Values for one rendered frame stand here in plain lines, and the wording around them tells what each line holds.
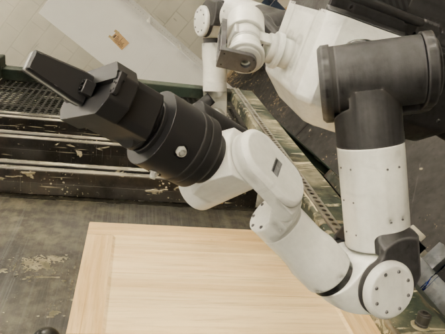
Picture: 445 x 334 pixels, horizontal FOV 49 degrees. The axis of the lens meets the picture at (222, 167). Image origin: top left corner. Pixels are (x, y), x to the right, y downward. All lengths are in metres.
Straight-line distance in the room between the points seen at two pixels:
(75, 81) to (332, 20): 0.42
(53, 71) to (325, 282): 0.41
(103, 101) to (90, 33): 4.40
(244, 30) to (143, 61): 4.05
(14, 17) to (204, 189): 5.92
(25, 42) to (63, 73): 5.96
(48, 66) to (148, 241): 0.70
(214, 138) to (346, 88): 0.20
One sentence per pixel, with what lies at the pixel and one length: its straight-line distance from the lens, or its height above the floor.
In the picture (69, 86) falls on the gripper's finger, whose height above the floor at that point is 1.60.
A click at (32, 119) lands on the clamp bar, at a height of 1.59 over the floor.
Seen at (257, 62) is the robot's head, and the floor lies 1.39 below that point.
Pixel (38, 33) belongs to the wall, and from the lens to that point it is 6.39.
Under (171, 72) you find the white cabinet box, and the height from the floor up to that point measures 0.80.
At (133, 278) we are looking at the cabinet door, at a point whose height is 1.27.
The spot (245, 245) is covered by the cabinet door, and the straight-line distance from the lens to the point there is 1.17.
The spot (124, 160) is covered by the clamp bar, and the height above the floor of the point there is 1.31.
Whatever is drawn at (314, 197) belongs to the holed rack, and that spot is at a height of 0.89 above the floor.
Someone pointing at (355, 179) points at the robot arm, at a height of 1.24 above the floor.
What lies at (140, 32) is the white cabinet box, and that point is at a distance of 4.81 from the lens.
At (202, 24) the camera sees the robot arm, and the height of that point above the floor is 1.42.
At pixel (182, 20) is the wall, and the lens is 6.21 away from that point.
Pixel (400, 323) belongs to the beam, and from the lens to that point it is 1.00.
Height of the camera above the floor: 1.62
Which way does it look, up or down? 21 degrees down
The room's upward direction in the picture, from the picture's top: 52 degrees counter-clockwise
